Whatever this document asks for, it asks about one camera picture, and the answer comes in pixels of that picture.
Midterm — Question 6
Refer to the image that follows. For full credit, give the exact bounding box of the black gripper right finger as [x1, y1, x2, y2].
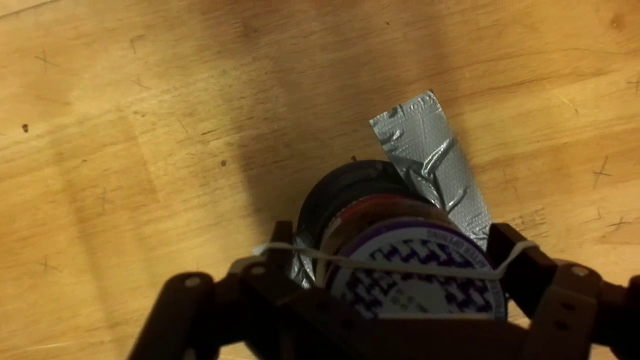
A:
[488, 225, 640, 360]

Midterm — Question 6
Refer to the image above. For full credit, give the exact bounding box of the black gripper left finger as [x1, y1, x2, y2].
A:
[125, 221, 316, 360]

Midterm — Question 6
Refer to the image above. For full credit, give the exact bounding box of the white rubber band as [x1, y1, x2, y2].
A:
[249, 241, 539, 283]

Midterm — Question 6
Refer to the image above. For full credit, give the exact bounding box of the dark cup with purple lid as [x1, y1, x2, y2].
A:
[291, 160, 507, 320]

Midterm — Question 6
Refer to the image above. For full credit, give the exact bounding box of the grey duct tape strip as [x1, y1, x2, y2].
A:
[295, 92, 495, 281]

